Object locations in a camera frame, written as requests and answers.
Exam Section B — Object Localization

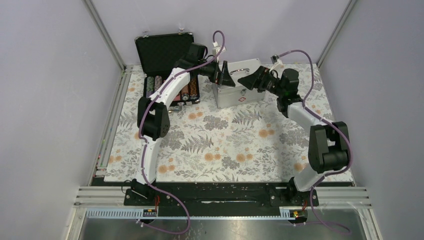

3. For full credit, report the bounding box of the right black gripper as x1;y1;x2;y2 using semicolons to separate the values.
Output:
237;66;285;98

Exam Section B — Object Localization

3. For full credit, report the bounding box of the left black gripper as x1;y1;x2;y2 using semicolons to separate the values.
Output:
197;59;235;87

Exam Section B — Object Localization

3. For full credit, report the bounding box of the grey metal medicine box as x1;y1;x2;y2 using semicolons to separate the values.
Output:
211;58;265;109

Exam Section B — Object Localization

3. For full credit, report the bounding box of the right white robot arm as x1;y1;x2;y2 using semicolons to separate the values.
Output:
238;66;351;206

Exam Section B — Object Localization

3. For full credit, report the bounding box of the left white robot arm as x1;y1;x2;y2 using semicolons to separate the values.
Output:
135;42;235;184

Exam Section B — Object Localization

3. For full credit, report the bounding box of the floral table mat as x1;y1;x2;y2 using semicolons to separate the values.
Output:
104;64;334;182

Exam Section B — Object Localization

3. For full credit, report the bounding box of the black poker chip case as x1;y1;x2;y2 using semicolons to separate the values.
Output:
134;32;195;98

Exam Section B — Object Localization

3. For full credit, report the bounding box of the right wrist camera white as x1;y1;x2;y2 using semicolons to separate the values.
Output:
270;54;284;72

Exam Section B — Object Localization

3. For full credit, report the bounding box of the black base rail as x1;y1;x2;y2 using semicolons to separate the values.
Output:
123;180;319;217

